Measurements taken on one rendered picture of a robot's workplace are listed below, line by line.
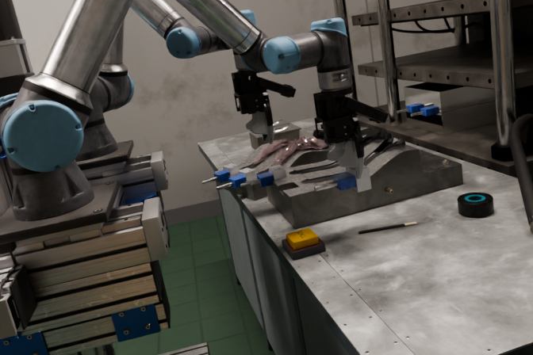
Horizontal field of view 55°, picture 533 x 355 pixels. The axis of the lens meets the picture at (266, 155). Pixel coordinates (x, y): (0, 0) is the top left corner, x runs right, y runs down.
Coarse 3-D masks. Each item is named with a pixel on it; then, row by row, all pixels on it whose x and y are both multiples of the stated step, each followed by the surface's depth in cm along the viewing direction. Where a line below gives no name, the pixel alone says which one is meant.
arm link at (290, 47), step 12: (288, 36) 106; (300, 36) 106; (312, 36) 107; (264, 48) 107; (276, 48) 103; (288, 48) 104; (300, 48) 105; (312, 48) 106; (264, 60) 108; (276, 60) 104; (288, 60) 104; (300, 60) 105; (312, 60) 107; (276, 72) 106; (288, 72) 107
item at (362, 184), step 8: (352, 168) 120; (368, 168) 118; (336, 176) 120; (344, 176) 119; (352, 176) 118; (368, 176) 119; (328, 184) 119; (336, 184) 119; (344, 184) 118; (352, 184) 119; (360, 184) 119; (368, 184) 119
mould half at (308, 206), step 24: (288, 168) 153; (336, 168) 147; (384, 168) 134; (408, 168) 136; (432, 168) 140; (456, 168) 140; (288, 192) 132; (312, 192) 130; (336, 192) 132; (360, 192) 133; (384, 192) 135; (408, 192) 137; (432, 192) 139; (288, 216) 135; (312, 216) 131; (336, 216) 133
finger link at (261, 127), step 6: (258, 114) 139; (264, 114) 139; (258, 120) 139; (264, 120) 139; (252, 126) 138; (258, 126) 138; (264, 126) 139; (270, 126) 138; (258, 132) 138; (264, 132) 139; (270, 132) 139; (270, 138) 139
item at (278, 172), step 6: (270, 168) 147; (276, 168) 146; (282, 168) 144; (258, 174) 147; (264, 174) 146; (270, 174) 145; (276, 174) 144; (282, 174) 144; (258, 180) 145; (264, 180) 144; (270, 180) 144; (264, 186) 144
